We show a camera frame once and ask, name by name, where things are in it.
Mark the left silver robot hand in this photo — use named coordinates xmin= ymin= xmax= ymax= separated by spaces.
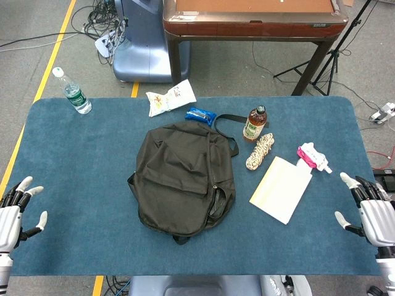
xmin=0 ymin=176 xmax=49 ymax=252

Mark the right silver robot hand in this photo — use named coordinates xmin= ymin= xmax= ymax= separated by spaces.
xmin=335 ymin=171 xmax=395 ymax=247

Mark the black fabric backpack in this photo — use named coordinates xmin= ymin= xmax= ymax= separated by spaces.
xmin=127 ymin=113 xmax=271 ymax=246

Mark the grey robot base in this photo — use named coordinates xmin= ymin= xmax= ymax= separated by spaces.
xmin=128 ymin=275 xmax=312 ymax=296

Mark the blue table mat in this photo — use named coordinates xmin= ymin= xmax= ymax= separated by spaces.
xmin=6 ymin=96 xmax=381 ymax=277

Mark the pink white spout pouch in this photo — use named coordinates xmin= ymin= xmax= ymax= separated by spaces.
xmin=296 ymin=142 xmax=333 ymax=174

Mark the white yellow booklet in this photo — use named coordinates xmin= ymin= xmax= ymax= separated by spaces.
xmin=249 ymin=155 xmax=314 ymax=225

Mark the white power strip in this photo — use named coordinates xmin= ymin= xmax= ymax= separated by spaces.
xmin=94 ymin=29 xmax=124 ymax=59
xmin=370 ymin=103 xmax=395 ymax=123

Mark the clear plastic water bottle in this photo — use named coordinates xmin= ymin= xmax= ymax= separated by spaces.
xmin=51 ymin=66 xmax=93 ymax=115

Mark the amber tea bottle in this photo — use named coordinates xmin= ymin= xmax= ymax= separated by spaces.
xmin=243 ymin=105 xmax=268 ymax=143

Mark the black tripod stand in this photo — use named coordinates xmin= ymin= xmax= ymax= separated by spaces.
xmin=273 ymin=0 xmax=374 ymax=96

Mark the white snack bag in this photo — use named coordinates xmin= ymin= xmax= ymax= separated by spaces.
xmin=145 ymin=79 xmax=198 ymax=118

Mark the blue foil packet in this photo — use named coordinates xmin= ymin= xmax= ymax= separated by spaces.
xmin=185 ymin=107 xmax=217 ymax=127

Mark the brown mahjong table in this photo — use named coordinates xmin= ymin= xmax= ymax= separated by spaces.
xmin=162 ymin=0 xmax=349 ymax=96

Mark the white brown rope bundle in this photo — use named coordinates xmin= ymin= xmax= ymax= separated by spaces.
xmin=245 ymin=133 xmax=275 ymax=171

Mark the black cable bundle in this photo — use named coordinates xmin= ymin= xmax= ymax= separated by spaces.
xmin=70 ymin=0 xmax=127 ymax=65

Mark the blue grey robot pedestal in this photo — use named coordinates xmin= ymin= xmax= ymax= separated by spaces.
xmin=112 ymin=0 xmax=191 ymax=83

